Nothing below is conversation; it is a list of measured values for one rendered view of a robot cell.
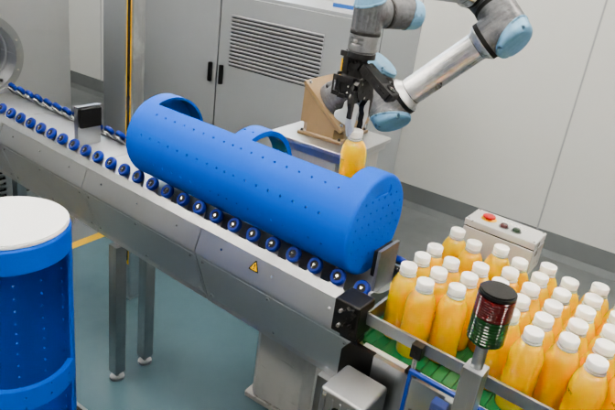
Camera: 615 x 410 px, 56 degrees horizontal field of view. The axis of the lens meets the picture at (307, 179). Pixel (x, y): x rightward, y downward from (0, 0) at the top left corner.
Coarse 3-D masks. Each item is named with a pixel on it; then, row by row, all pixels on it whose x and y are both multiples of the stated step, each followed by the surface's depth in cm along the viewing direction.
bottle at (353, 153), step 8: (344, 144) 151; (352, 144) 150; (360, 144) 150; (344, 152) 151; (352, 152) 150; (360, 152) 150; (344, 160) 151; (352, 160) 150; (360, 160) 150; (344, 168) 152; (352, 168) 151; (360, 168) 152
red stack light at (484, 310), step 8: (480, 296) 96; (480, 304) 96; (488, 304) 95; (496, 304) 94; (512, 304) 95; (480, 312) 96; (488, 312) 95; (496, 312) 95; (504, 312) 95; (512, 312) 96; (488, 320) 96; (496, 320) 95; (504, 320) 95
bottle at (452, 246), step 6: (450, 240) 157; (456, 240) 156; (462, 240) 156; (444, 246) 158; (450, 246) 156; (456, 246) 156; (462, 246) 156; (444, 252) 158; (450, 252) 156; (456, 252) 156
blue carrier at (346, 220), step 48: (144, 144) 183; (192, 144) 171; (240, 144) 165; (288, 144) 180; (192, 192) 177; (240, 192) 161; (288, 192) 151; (336, 192) 145; (384, 192) 151; (288, 240) 158; (336, 240) 144; (384, 240) 160
